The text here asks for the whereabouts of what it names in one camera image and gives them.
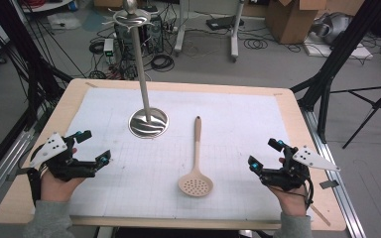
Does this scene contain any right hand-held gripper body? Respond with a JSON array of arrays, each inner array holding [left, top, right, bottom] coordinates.
[[259, 144, 341, 192]]

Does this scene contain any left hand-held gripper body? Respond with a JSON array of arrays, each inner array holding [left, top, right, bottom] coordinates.
[[29, 132, 97, 182]]

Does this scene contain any beige slotted spoon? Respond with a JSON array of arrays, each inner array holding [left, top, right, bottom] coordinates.
[[178, 115, 214, 198]]

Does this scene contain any metal utensil stand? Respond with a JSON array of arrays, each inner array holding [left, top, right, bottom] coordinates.
[[101, 0, 171, 140]]

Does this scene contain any person's left hand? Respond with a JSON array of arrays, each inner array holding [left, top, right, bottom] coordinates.
[[39, 147, 87, 203]]

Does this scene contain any person's right hand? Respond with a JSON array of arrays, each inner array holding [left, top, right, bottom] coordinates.
[[267, 157, 313, 218]]

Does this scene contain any white grid mat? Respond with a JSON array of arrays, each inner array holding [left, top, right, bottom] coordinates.
[[66, 86, 315, 222]]

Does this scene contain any black tape piece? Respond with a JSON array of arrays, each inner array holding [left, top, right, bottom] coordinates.
[[318, 179, 340, 190]]

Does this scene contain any thin wooden stick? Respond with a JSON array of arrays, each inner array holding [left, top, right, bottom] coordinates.
[[310, 203, 332, 228]]

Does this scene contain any white power unit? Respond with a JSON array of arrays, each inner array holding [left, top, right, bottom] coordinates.
[[102, 38, 116, 64]]

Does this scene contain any black tripod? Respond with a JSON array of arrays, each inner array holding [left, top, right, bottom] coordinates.
[[329, 78, 381, 150]]

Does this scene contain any white stand leg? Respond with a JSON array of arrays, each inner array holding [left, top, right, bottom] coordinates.
[[174, 0, 189, 57], [229, 0, 246, 63]]

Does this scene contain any white flat board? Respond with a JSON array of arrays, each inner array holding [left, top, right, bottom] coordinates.
[[303, 34, 375, 61]]

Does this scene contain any black computer tower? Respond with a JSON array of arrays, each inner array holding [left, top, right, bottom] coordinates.
[[113, 14, 165, 64]]

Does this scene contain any brown cardboard box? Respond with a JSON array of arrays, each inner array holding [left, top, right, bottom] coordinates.
[[264, 0, 329, 46]]

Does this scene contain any silver grey bag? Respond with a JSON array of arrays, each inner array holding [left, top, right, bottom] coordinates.
[[310, 11, 354, 45]]

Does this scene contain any flat black device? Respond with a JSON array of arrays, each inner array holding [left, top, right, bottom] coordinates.
[[205, 15, 245, 32]]

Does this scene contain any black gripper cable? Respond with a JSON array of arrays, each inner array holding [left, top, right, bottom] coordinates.
[[304, 174, 316, 210]]

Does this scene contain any black wrist strap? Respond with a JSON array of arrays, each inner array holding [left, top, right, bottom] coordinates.
[[25, 166, 43, 206]]

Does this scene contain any aluminium rail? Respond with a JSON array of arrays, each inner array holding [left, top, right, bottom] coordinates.
[[302, 108, 367, 238], [0, 129, 37, 216]]

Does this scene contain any black metal frame post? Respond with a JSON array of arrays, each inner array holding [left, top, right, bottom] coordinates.
[[0, 0, 74, 186], [290, 0, 381, 144]]

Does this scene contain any coiled black cable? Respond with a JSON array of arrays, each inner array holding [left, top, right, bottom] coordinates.
[[150, 54, 176, 72], [243, 38, 270, 51]]

